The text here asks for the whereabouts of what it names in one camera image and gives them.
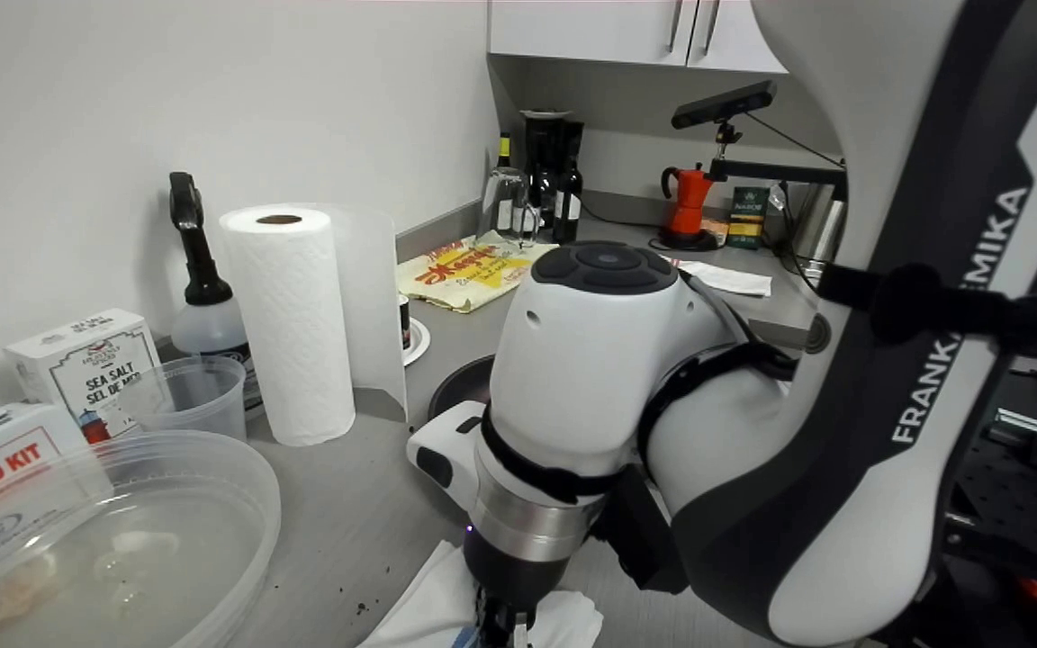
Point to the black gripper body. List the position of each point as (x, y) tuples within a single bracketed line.
[(519, 579)]

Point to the small white blue-striped towel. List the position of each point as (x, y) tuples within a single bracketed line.
[(422, 612)]

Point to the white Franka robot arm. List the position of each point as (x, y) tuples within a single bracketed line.
[(591, 362)]

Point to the white paper towel roll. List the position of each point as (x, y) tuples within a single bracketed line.
[(289, 326)]

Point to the white round tray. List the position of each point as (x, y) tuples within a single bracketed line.
[(411, 347)]

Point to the yellow printed bag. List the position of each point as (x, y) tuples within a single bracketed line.
[(468, 273)]

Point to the short steel grinder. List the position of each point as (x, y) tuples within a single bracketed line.
[(367, 300)]

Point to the clear plastic measuring cup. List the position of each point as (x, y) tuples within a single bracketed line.
[(207, 396)]

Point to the white folded paper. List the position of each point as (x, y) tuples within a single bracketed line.
[(720, 278)]

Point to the clear plastic bowl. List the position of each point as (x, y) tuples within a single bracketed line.
[(124, 564)]

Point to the clear glass bottle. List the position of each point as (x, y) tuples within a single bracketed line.
[(504, 192)]

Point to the red moka pot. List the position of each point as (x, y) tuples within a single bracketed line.
[(686, 202)]

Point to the black coffee machine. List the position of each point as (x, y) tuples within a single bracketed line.
[(552, 166)]

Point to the green box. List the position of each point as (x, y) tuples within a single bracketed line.
[(751, 219)]

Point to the steel container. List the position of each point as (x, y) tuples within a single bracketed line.
[(817, 236)]

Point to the white sea salt box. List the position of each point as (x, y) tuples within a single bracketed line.
[(91, 372)]

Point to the black perforated breadboard table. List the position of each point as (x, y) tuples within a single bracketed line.
[(1022, 507)]

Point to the white first aid kit box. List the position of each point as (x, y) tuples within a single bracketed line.
[(1, 474)]

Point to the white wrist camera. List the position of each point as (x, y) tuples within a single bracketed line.
[(447, 447)]

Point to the black stereo camera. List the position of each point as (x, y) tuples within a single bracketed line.
[(720, 107)]

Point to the white wall cabinet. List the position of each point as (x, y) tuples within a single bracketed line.
[(613, 32)]

